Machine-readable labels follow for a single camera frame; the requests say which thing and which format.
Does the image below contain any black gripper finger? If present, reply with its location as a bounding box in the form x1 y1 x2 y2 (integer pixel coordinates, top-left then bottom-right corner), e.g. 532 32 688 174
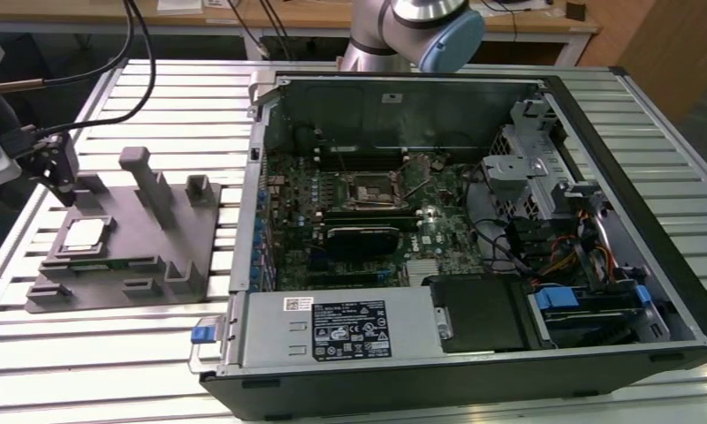
49 133 81 208
19 140 66 196

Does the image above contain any silver CPU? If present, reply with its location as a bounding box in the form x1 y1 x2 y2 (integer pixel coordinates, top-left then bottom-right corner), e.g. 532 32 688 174
59 217 117 262

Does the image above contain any metal socket cover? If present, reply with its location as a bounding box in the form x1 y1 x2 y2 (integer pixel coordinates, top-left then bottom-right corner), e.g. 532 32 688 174
391 152 437 200

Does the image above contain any CPU socket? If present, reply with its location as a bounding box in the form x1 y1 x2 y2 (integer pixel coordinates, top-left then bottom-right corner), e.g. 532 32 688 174
338 170 401 211

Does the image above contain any grey parts rack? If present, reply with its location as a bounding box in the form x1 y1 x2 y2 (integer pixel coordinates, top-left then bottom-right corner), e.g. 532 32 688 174
22 145 225 314

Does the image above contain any green RAM stick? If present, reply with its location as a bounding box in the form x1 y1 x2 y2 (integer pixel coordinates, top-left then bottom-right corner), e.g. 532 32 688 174
69 259 134 270

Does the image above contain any black RAM slot bank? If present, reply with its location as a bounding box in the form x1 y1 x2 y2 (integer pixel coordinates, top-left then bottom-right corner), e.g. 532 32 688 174
321 208 420 231
314 145 411 172

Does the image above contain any silver power supply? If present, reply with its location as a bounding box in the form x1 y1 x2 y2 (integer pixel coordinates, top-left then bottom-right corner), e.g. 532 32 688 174
237 289 443 370

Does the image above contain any black graphics card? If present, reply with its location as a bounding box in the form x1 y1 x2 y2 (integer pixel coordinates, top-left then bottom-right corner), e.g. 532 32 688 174
324 225 403 261

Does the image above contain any silver chipset heatsink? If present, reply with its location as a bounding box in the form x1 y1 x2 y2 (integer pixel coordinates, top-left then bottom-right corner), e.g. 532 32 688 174
408 259 441 287

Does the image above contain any green motherboard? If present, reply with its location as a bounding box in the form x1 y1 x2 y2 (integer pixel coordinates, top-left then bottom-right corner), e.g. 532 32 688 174
257 149 489 292

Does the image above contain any black open PC case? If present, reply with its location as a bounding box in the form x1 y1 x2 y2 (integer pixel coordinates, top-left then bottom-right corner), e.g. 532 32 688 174
197 65 707 420

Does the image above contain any silver drive cage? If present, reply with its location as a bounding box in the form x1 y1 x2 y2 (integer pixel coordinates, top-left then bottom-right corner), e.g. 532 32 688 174
480 99 572 222

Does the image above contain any black plastic shroud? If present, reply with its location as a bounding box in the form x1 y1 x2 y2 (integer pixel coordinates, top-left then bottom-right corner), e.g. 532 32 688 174
421 273 552 354

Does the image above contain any hard disk in blue carrier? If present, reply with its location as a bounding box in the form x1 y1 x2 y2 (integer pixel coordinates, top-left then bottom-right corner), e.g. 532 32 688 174
527 282 662 350

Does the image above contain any wooden cabinet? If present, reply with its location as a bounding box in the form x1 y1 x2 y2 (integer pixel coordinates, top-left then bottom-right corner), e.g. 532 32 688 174
576 0 707 125

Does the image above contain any copper cable sleeve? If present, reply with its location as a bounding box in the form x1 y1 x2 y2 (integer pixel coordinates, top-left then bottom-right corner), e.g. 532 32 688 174
0 78 45 94

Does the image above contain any black camera cable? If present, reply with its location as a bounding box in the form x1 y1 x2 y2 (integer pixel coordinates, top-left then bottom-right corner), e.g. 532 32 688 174
31 0 157 133

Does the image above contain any wooden desk white frame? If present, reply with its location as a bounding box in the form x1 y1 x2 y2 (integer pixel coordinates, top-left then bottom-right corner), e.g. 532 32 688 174
0 0 603 67

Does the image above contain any black cable bundle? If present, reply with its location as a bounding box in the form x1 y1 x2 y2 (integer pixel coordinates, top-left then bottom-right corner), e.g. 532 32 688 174
469 216 544 284

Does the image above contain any orange yellow wire bundle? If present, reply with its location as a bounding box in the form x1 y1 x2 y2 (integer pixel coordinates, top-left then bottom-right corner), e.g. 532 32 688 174
540 210 619 284

